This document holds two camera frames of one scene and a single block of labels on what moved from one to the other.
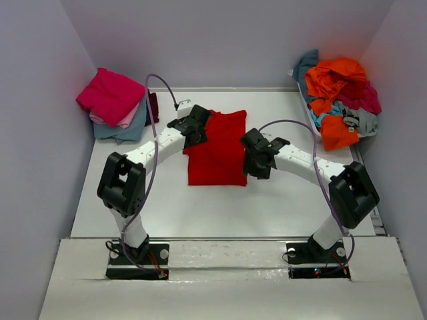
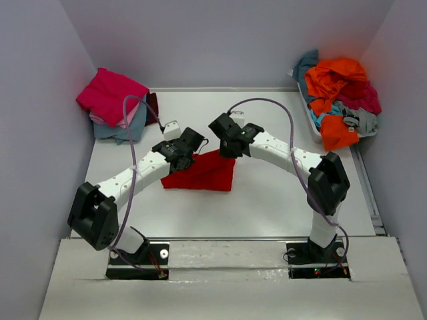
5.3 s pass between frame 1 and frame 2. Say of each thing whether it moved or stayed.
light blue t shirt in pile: stayed
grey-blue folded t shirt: stayed
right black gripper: moved
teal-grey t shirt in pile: stayed
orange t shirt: stayed
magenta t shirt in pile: stayed
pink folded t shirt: stayed
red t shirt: moved
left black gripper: moved
